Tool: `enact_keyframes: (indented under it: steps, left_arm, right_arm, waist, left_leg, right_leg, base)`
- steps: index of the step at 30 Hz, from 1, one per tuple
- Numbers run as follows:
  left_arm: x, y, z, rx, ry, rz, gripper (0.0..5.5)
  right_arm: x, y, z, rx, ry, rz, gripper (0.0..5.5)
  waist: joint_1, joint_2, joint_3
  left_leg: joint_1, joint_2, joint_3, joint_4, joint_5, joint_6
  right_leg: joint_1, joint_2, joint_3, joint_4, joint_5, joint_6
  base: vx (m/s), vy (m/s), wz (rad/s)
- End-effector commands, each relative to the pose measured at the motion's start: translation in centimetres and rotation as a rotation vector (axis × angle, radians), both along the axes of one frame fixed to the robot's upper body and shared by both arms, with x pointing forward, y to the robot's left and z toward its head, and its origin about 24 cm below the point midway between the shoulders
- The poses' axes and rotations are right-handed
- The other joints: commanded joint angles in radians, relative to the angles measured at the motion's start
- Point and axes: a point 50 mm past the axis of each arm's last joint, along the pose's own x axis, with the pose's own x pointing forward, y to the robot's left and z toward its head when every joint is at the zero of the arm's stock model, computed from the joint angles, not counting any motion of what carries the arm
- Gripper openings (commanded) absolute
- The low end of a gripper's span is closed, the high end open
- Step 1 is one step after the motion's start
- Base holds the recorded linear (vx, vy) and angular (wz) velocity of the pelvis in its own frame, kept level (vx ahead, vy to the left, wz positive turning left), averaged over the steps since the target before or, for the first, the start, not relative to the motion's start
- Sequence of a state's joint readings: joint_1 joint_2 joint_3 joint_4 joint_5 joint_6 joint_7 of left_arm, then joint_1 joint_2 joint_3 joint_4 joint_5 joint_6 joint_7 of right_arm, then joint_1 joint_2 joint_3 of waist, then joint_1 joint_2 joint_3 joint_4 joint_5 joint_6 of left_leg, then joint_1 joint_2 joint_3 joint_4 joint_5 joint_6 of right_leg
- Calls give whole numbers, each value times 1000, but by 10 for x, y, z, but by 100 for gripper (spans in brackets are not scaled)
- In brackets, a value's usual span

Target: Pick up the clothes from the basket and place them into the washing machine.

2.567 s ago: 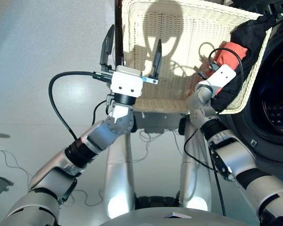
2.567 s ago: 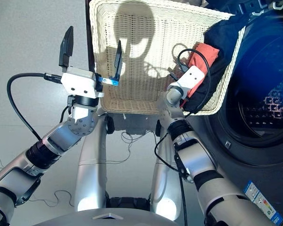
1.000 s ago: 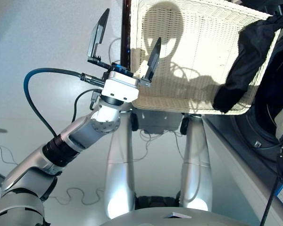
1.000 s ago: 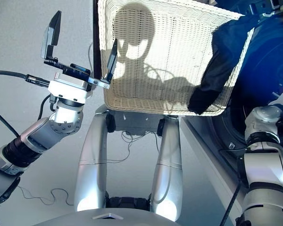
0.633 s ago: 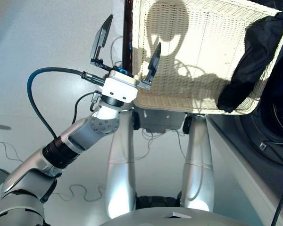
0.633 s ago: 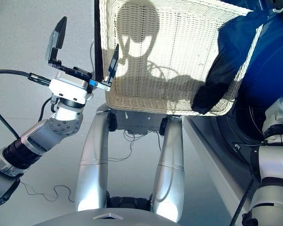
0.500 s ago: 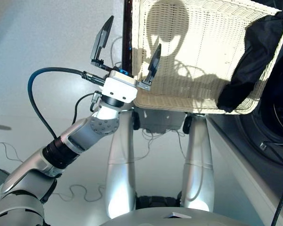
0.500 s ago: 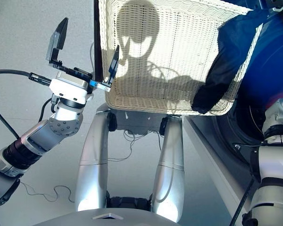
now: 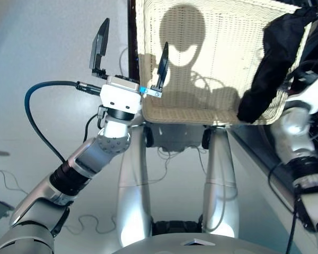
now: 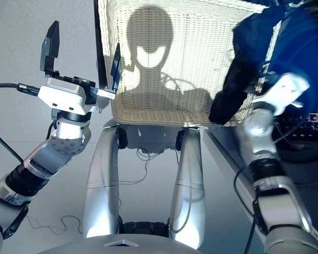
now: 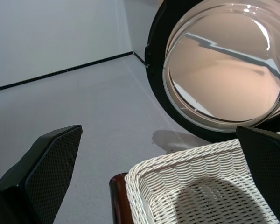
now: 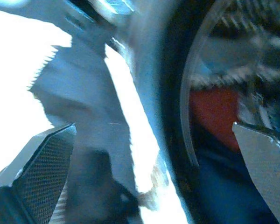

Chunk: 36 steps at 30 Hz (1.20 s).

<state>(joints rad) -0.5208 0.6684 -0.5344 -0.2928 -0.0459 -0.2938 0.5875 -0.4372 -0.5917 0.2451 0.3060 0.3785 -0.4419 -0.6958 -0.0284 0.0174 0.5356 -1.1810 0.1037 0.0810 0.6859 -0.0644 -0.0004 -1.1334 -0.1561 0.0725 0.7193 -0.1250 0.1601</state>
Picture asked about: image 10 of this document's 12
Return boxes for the silver robot leg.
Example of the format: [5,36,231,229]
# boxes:
[169,126,206,251]
[82,119,128,239]

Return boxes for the thin grey floor cable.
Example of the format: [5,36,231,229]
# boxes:
[119,148,181,186]

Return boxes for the black cloth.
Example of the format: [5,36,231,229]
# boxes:
[208,4,308,125]

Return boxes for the grey washing machine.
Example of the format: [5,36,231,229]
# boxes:
[201,0,318,254]

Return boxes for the dark brown wooden stand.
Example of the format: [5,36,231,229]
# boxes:
[93,0,108,89]

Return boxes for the silver robot torso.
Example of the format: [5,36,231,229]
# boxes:
[37,221,202,254]

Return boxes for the pale woven basket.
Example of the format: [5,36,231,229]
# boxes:
[97,0,284,127]

